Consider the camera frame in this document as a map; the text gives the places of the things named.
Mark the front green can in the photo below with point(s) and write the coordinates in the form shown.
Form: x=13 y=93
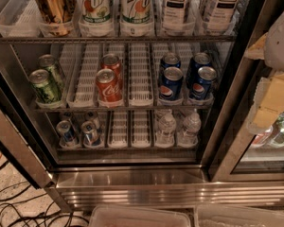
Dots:
x=45 y=86

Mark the right clear water bottle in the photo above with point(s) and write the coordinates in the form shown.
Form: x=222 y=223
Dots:
x=188 y=134

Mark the left blue silver can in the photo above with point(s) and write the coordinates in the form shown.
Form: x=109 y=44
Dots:
x=67 y=132

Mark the gold tall can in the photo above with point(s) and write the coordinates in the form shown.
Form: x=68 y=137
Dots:
x=57 y=13

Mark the open steel fridge door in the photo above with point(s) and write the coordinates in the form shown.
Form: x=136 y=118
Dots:
x=13 y=145

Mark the front red cola can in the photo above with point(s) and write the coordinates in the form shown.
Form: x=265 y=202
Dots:
x=108 y=86

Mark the pepsi can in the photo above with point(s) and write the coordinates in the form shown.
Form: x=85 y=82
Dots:
x=171 y=83
x=202 y=82
x=169 y=59
x=199 y=60

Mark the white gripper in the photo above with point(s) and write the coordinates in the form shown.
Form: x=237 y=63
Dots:
x=281 y=43

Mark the blue silver can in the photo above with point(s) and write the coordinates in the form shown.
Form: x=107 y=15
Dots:
x=67 y=132
x=90 y=134

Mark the clear water bottle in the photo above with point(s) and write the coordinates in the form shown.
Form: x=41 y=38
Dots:
x=188 y=134
x=166 y=130

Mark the front right pepsi can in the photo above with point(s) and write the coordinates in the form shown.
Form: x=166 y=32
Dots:
x=202 y=82

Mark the rear red cola can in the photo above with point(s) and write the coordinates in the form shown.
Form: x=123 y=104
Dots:
x=113 y=62

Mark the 7up bottle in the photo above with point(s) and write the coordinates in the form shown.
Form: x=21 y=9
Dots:
x=96 y=11
x=136 y=11

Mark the tea bottle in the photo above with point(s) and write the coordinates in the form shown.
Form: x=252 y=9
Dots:
x=218 y=14
x=175 y=13

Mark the right 7up bottle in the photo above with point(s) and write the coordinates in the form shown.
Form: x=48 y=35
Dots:
x=136 y=11

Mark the red cola can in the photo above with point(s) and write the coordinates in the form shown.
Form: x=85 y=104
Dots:
x=113 y=62
x=108 y=86

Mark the right blue silver can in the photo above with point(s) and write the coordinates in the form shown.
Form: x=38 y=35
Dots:
x=90 y=134

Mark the left clear water bottle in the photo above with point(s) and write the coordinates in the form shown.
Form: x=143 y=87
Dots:
x=166 y=130

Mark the right clear plastic bin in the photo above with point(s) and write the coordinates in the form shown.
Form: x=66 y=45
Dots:
x=217 y=215

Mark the rear green can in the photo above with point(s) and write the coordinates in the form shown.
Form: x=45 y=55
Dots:
x=51 y=64

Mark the right tea bottle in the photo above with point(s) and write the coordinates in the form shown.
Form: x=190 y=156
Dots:
x=218 y=14

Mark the left tea bottle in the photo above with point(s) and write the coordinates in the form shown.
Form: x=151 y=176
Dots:
x=175 y=13

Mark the empty clear shelf tray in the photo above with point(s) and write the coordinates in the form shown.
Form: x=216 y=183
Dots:
x=19 y=19

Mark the green can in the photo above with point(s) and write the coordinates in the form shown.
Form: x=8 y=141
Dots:
x=45 y=86
x=51 y=64

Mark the left 7up bottle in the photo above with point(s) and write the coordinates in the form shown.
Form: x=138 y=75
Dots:
x=96 y=11

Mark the rear right pepsi can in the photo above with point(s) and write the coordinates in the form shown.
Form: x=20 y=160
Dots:
x=199 y=60

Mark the rear left pepsi can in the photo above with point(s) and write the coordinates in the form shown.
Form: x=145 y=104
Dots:
x=169 y=59

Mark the stainless steel fridge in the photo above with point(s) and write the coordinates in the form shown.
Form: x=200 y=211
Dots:
x=228 y=165

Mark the clear plastic bin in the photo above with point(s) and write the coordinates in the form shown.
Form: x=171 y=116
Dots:
x=120 y=216
x=217 y=215

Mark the front left pepsi can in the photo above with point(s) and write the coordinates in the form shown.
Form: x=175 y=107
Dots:
x=171 y=83

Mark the left clear plastic bin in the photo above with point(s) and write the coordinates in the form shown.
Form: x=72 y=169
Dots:
x=120 y=216

